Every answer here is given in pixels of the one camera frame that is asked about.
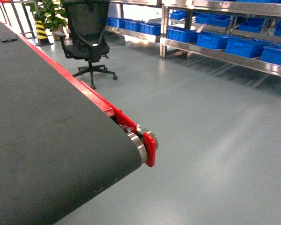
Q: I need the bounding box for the blue bin on shelf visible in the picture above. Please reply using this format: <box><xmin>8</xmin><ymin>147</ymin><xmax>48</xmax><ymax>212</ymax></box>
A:
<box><xmin>196</xmin><ymin>33</ymin><xmax>240</xmax><ymax>50</ymax></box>
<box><xmin>225</xmin><ymin>38</ymin><xmax>275</xmax><ymax>58</ymax></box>
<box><xmin>260</xmin><ymin>44</ymin><xmax>281</xmax><ymax>65</ymax></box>
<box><xmin>167</xmin><ymin>28</ymin><xmax>198</xmax><ymax>43</ymax></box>

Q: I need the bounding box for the stainless steel shelf rack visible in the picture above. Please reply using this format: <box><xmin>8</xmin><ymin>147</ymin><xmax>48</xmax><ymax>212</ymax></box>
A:
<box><xmin>113</xmin><ymin>0</ymin><xmax>281</xmax><ymax>77</ymax></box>

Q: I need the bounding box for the steel conveyor end roller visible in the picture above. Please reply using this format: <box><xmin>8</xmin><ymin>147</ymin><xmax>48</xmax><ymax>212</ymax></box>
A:
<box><xmin>126</xmin><ymin>127</ymin><xmax>158</xmax><ymax>167</ymax></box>

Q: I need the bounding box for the black mesh office chair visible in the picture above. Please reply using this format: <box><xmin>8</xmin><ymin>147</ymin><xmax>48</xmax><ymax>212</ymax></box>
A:
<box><xmin>55</xmin><ymin>0</ymin><xmax>118</xmax><ymax>89</ymax></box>

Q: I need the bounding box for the potted green plant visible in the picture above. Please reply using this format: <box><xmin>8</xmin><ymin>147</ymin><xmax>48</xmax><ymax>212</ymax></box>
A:
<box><xmin>29</xmin><ymin>0</ymin><xmax>67</xmax><ymax>41</ymax></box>

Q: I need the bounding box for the red conveyor side frame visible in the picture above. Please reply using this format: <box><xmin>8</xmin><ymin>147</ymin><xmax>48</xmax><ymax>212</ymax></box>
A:
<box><xmin>0</xmin><ymin>13</ymin><xmax>156</xmax><ymax>168</ymax></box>

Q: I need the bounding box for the yellow black striped post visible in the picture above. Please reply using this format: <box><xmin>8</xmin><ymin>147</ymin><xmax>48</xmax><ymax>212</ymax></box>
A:
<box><xmin>34</xmin><ymin>13</ymin><xmax>52</xmax><ymax>46</ymax></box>

